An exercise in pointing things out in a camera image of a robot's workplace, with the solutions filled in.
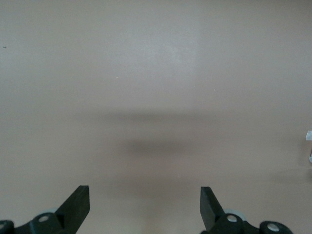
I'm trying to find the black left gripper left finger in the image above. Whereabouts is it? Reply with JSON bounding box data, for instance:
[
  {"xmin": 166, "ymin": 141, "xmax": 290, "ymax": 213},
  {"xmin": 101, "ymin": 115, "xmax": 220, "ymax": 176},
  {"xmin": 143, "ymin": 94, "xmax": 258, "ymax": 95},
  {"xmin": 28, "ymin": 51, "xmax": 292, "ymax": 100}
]
[{"xmin": 0, "ymin": 185, "xmax": 91, "ymax": 234}]

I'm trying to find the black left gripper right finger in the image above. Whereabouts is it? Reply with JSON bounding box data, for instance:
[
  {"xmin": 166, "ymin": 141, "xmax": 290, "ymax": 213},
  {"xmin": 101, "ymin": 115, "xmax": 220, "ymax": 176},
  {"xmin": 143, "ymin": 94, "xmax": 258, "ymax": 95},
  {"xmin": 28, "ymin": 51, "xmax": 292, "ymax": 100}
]
[{"xmin": 200, "ymin": 186, "xmax": 293, "ymax": 234}]

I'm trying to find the clear plastic egg carton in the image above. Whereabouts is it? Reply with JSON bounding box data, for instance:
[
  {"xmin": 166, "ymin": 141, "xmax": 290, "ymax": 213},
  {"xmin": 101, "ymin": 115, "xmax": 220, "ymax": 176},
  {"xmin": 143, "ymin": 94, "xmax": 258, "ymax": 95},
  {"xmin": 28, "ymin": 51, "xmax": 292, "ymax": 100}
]
[{"xmin": 305, "ymin": 130, "xmax": 312, "ymax": 163}]

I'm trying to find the brown table cover sheet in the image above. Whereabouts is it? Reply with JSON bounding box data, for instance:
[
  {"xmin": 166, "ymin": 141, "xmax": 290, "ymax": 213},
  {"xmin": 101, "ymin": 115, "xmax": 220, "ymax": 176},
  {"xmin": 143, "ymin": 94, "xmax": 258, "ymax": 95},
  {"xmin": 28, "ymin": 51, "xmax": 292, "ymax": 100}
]
[{"xmin": 0, "ymin": 0, "xmax": 312, "ymax": 234}]

